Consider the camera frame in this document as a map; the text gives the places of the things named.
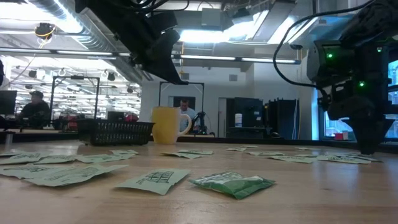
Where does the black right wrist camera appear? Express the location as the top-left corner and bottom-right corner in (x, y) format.
(306, 39), (343, 90)

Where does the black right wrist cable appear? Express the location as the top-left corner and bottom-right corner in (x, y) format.
(272, 0), (377, 94)

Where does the yellow ceiling cable reel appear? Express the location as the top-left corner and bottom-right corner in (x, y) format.
(34, 22), (57, 41)

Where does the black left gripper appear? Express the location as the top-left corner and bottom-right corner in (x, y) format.
(93, 0), (189, 85)

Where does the black plastic mesh basket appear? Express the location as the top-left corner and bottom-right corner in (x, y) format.
(75, 118), (155, 147)

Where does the black gantry frame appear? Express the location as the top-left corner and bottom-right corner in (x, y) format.
(158, 81), (205, 108)
(49, 75), (101, 125)

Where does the grey ceiling box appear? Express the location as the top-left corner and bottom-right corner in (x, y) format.
(201, 7), (224, 28)

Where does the person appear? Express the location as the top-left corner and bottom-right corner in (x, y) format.
(18, 90), (52, 130)
(178, 98), (199, 133)

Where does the dark green glossy packet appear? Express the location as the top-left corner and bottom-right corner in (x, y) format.
(188, 170), (276, 200)

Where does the black computer monitor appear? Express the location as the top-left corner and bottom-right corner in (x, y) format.
(0, 90), (18, 116)

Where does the yellow ceramic mug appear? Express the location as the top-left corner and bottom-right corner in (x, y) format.
(150, 106), (193, 146)

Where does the black cabinet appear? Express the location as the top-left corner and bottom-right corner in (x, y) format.
(266, 98), (300, 141)
(226, 96), (265, 139)

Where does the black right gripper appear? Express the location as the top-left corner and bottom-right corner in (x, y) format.
(326, 41), (396, 156)

